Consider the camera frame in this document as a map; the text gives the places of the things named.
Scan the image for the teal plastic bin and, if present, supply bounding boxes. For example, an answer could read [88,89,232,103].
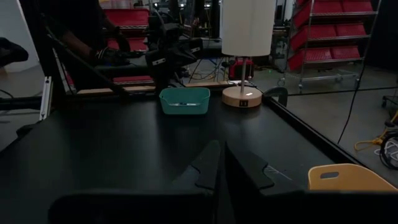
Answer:
[159,86,211,116]

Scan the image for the person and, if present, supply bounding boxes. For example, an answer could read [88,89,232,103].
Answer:
[18,0,133,91]

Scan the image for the red bin shelf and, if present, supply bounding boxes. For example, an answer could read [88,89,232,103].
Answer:
[277,0,379,90]
[102,7,150,52]

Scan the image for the red floor box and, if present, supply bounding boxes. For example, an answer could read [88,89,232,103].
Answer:
[228,58,255,81]

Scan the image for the coiled black cable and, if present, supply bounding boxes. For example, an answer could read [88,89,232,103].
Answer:
[379,130,398,170]

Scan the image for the white floor cable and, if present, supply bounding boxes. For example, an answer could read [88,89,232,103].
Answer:
[374,136,398,162]

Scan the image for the yellow floor cable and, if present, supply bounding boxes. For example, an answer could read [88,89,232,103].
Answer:
[354,111,398,152]

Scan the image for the silver battery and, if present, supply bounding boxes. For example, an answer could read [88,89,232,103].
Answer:
[169,101,200,107]

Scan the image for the yellow plastic bin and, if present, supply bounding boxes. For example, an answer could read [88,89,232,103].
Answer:
[307,163,398,191]

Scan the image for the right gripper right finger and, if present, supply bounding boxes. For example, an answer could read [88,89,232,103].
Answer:
[224,141,275,191]

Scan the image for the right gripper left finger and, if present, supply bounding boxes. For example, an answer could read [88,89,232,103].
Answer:
[190,139,222,191]

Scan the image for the thin black hanging cable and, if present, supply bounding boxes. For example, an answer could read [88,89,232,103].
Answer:
[337,0,383,146]

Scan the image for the table lamp white shade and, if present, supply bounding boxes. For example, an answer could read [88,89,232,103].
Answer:
[220,0,277,109]

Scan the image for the black rounded object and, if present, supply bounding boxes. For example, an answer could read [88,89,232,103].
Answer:
[0,37,29,67]

